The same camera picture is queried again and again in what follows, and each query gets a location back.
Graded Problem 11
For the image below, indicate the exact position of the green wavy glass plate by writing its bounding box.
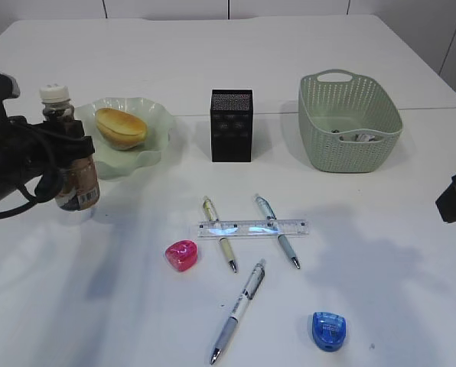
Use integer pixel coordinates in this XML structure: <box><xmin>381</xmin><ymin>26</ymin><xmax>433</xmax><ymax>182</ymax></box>
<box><xmin>75</xmin><ymin>97</ymin><xmax>175</xmax><ymax>180</ymax></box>

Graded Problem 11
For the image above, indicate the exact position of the white blue-grip pen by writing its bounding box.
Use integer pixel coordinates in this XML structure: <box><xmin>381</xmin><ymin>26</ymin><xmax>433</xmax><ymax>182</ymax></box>
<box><xmin>210</xmin><ymin>258</ymin><xmax>266</xmax><ymax>365</ymax></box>

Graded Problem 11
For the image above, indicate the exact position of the black mesh pen holder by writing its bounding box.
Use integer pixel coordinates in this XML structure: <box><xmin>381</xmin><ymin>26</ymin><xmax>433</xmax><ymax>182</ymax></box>
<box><xmin>210</xmin><ymin>89</ymin><xmax>253</xmax><ymax>162</ymax></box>

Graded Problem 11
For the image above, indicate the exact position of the pink pencil sharpener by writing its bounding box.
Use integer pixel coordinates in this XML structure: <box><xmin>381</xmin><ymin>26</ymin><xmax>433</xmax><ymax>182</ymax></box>
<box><xmin>164</xmin><ymin>239</ymin><xmax>198</xmax><ymax>272</ymax></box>

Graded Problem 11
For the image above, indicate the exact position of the yellow-green pen under ruler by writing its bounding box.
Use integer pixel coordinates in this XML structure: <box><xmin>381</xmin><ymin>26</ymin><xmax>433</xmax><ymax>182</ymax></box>
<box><xmin>202</xmin><ymin>196</ymin><xmax>238</xmax><ymax>273</ymax></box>

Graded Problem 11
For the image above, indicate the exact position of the large paper ball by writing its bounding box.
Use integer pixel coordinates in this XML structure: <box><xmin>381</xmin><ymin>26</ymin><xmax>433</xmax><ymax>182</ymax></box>
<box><xmin>339</xmin><ymin>133</ymin><xmax>380</xmax><ymax>143</ymax></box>

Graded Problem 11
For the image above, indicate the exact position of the blue pencil sharpener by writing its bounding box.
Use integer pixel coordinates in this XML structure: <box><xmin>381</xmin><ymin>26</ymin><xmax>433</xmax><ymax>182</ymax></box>
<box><xmin>311</xmin><ymin>311</ymin><xmax>347</xmax><ymax>352</ymax></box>

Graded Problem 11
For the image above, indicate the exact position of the green woven plastic basket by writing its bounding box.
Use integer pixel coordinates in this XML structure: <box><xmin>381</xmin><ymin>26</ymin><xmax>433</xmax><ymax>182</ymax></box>
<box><xmin>298</xmin><ymin>69</ymin><xmax>403</xmax><ymax>174</ymax></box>

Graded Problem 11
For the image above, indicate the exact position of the brown plastic drink bottle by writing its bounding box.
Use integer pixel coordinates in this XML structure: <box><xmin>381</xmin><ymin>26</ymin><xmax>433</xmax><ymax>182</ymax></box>
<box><xmin>40</xmin><ymin>84</ymin><xmax>100</xmax><ymax>211</ymax></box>

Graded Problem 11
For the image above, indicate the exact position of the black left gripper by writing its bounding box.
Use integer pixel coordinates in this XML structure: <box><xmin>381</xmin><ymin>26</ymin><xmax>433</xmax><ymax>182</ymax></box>
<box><xmin>0</xmin><ymin>116</ymin><xmax>95</xmax><ymax>213</ymax></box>

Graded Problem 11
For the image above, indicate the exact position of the blue-grey pen under ruler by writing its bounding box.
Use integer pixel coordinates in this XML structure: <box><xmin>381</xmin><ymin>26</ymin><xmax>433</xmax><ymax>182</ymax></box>
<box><xmin>255</xmin><ymin>194</ymin><xmax>301</xmax><ymax>269</ymax></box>

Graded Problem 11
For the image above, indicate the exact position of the clear plastic ruler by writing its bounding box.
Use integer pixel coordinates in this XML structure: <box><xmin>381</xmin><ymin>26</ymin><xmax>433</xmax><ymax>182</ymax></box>
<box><xmin>193</xmin><ymin>219</ymin><xmax>309</xmax><ymax>239</ymax></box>

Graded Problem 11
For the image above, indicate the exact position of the yellow bread roll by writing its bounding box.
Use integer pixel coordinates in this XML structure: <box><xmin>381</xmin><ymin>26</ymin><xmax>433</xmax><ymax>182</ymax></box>
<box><xmin>95</xmin><ymin>108</ymin><xmax>148</xmax><ymax>150</ymax></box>

